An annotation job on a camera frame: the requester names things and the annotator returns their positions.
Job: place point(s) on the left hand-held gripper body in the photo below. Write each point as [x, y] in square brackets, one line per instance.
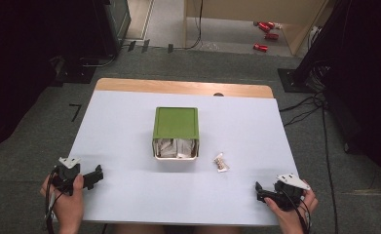
[64, 174]

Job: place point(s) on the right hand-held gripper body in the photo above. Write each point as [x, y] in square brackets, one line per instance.
[287, 193]

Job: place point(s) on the small clear snack packet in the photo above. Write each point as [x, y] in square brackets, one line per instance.
[221, 163]

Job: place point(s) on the pile of white snack packets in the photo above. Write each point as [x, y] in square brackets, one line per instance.
[175, 148]

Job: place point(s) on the green lidded storage box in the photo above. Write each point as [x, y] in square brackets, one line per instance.
[176, 123]

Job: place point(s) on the person's right hand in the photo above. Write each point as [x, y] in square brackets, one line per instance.
[292, 219]

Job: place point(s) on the person's left hand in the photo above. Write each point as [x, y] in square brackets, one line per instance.
[67, 208]

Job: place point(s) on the white table sheet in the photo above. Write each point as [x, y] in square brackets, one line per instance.
[129, 130]

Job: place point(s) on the black stand base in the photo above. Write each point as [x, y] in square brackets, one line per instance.
[77, 71]
[292, 79]

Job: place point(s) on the wooden table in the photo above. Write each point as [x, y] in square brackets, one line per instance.
[178, 87]

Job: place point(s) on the red can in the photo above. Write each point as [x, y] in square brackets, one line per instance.
[271, 36]
[260, 47]
[265, 26]

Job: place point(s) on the dark cabinet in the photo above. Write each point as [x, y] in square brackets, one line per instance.
[113, 26]

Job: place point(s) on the beige wooden partition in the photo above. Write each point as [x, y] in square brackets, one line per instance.
[259, 9]

